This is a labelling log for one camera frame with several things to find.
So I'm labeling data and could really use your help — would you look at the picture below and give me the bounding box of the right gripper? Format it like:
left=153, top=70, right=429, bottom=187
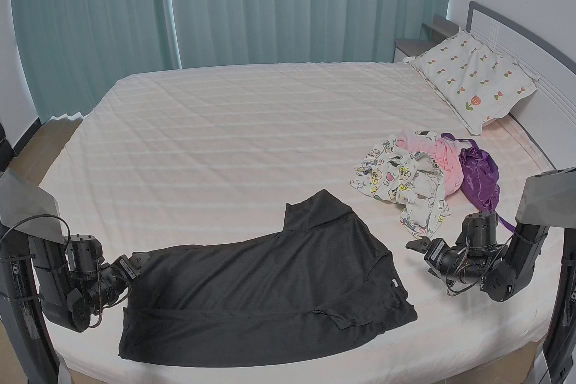
left=406, top=237, right=461, bottom=280

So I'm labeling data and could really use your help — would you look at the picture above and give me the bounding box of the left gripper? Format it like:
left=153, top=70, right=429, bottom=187
left=106, top=251, right=150, bottom=291

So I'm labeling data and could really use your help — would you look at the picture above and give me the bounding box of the black T-shirt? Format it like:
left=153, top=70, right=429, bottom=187
left=118, top=189, right=418, bottom=367

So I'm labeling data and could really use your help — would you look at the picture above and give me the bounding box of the bed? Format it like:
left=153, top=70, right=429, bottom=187
left=38, top=1, right=576, bottom=378

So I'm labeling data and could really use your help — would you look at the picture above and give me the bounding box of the white printed pyjama top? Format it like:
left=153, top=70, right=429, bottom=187
left=351, top=132, right=452, bottom=239

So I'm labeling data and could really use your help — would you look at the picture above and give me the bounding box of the pink garment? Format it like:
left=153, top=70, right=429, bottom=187
left=396, top=129, right=464, bottom=196

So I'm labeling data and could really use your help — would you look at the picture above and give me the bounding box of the purple garment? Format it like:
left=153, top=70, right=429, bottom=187
left=441, top=132, right=516, bottom=234

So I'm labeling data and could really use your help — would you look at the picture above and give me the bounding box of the white printed pillow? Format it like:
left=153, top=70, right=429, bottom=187
left=409, top=30, right=538, bottom=135

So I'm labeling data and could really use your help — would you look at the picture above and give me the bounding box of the grey bedside table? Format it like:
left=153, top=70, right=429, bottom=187
left=394, top=14, right=463, bottom=62

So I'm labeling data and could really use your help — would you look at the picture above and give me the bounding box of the black cable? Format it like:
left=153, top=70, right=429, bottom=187
left=445, top=276, right=479, bottom=296
left=0, top=215, right=72, bottom=248
left=92, top=303, right=132, bottom=327

